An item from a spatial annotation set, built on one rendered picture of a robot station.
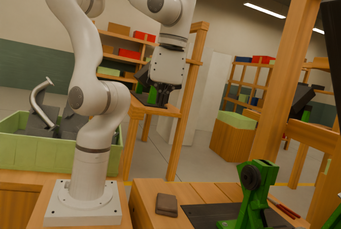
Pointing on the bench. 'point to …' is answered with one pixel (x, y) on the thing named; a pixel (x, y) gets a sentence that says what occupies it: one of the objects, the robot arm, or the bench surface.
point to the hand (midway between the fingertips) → (161, 99)
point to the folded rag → (166, 205)
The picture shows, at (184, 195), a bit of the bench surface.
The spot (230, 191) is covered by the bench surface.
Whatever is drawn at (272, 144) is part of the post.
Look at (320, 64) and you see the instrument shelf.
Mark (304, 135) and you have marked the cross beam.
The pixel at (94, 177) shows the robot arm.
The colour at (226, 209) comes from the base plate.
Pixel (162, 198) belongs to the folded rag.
